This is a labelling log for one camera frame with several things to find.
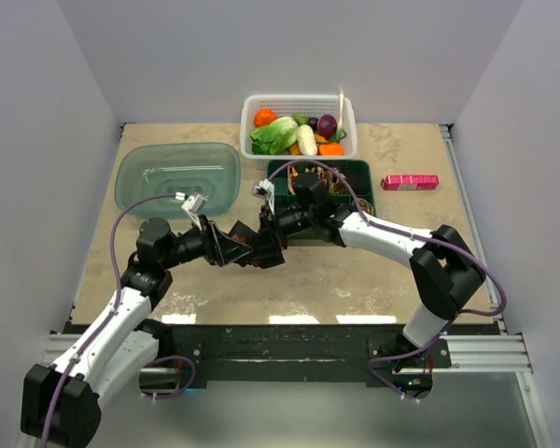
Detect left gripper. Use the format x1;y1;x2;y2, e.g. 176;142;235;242
161;215;252;270

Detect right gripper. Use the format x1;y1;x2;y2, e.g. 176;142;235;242
247;205;315;262

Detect dark orange floral tie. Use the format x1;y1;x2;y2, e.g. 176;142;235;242
229;220;262;269

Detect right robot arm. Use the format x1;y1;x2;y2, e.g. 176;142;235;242
248;172;485;367

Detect rolled yellow tie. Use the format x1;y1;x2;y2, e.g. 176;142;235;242
287;165;300;195

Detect rolled patterned dark tie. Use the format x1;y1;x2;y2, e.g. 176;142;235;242
315;167;331;184

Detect rolled purple gold tie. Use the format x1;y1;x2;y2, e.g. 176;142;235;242
329;170;348;195

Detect green compartment tray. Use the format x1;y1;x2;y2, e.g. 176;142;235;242
273;160;375;216

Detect rolled brown beige tie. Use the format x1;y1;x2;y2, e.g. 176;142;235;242
357;198;374;215

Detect green toy lettuce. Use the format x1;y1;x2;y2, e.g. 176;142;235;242
250;117;299;156

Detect white toy radish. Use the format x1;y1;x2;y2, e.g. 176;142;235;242
297;124;318;157

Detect orange toy carrot slice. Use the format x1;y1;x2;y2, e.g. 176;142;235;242
318;143;345;158

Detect teal transparent plastic bin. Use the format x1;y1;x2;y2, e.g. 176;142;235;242
114;142;241;216

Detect orange toy pumpkin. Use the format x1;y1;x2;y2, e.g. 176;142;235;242
253;109;277;128

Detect purple toy onion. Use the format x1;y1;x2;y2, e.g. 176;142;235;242
316;114;338;140

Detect pink rectangular box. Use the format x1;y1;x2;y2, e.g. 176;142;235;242
380;175;440;191

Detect white perforated basket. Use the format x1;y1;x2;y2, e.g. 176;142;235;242
240;93;358;163

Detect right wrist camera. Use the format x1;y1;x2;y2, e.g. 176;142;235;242
251;178;275;215

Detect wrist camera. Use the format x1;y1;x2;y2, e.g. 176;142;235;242
175;192;207;229
251;178;275;215

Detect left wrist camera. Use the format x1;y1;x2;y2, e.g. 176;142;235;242
175;192;207;229

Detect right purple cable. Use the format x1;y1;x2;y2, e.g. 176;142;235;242
265;161;508;405

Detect purple cable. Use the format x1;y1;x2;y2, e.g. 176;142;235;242
265;161;508;405
39;191;200;448

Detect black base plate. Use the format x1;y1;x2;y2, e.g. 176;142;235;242
63;319;503;391

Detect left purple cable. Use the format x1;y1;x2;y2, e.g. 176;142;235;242
39;191;200;448

